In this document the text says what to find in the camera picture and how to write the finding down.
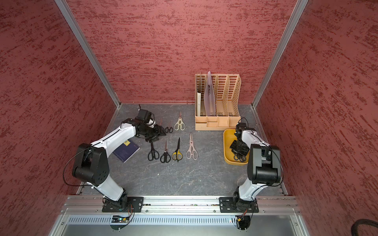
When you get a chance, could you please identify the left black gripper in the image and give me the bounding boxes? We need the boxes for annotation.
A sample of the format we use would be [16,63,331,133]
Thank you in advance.
[139,124,166,143]

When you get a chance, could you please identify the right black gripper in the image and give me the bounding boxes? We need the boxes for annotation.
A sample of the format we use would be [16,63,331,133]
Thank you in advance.
[230,139,251,157]

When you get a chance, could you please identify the yellow plastic storage tray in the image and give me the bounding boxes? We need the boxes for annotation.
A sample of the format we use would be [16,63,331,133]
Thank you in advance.
[223,129,249,166]

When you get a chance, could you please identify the small black scissors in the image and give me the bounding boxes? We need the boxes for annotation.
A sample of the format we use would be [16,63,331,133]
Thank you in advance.
[164,121,174,133]

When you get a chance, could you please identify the large black handled scissors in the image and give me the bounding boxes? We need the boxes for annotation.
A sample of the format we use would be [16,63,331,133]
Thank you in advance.
[148,143,160,161]

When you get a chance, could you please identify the cream handled kitchen scissors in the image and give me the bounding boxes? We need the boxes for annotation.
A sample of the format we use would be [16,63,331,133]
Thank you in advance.
[174,112,186,131]

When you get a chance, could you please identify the yellow black handled scissors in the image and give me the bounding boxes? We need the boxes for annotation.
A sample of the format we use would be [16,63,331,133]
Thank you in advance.
[172,138,183,162]

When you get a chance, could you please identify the pink handled kitchen scissors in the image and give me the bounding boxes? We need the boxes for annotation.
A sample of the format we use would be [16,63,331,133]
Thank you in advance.
[186,133,198,160]

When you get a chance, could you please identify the dark grey handled scissors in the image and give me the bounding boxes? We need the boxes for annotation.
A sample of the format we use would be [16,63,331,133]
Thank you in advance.
[234,154,247,163]

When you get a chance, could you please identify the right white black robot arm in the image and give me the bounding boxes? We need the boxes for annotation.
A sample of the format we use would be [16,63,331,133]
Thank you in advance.
[230,123,282,211]

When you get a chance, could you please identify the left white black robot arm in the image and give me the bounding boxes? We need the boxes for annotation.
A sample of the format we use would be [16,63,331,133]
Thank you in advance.
[72,119,166,208]

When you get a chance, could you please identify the dark blue notebook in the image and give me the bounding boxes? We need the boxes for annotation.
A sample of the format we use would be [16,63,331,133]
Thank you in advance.
[113,140,140,163]

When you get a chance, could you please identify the translucent purple document folder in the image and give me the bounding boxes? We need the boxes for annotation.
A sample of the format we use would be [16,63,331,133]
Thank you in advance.
[203,71,216,116]

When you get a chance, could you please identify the beige paper folder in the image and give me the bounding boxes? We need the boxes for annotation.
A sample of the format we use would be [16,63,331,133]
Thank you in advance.
[196,74,202,117]

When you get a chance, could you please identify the tan plastic file organizer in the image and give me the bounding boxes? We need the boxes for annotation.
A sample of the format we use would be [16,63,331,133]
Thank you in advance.
[195,74,241,131]

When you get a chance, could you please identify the left controller board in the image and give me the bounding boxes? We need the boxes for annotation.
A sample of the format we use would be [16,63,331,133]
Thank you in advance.
[110,215,130,231]

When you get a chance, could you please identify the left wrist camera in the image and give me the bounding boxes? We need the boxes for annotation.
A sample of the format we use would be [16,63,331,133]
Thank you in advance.
[135,109,155,127]

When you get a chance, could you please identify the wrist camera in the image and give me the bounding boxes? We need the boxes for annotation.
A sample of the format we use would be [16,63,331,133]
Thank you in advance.
[235,122,248,139]
[135,109,155,127]

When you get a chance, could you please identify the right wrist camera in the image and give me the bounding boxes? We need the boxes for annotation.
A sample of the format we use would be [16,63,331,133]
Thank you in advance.
[235,122,248,139]

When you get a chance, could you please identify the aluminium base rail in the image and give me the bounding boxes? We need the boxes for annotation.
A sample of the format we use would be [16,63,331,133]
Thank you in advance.
[61,195,302,215]

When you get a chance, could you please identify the left metal corner post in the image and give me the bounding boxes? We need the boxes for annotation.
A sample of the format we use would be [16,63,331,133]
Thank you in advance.
[55,0,122,109]

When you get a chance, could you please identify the metal corner post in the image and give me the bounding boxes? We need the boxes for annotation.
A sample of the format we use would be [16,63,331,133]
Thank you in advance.
[55,0,122,109]
[252,0,308,110]

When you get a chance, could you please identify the black corrugated hose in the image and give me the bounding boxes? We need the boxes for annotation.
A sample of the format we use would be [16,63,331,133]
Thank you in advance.
[350,219,378,236]

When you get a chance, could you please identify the right metal corner post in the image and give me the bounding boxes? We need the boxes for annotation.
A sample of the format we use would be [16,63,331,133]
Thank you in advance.
[252,0,308,110]

